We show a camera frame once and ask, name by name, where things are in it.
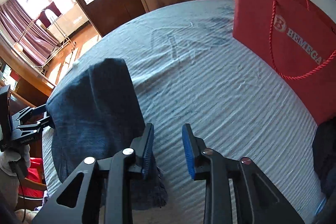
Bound blue denim jeans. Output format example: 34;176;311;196
45;57;169;212

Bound black clothes pile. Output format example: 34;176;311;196
312;117;335;199

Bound white gloved left hand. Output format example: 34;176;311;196
0;144;31;176

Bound metal drying rack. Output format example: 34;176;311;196
12;10;76;68

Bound white striped bed sheet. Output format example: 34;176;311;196
53;0;323;223

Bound red paper shopping bag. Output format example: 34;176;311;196
233;0;335;124

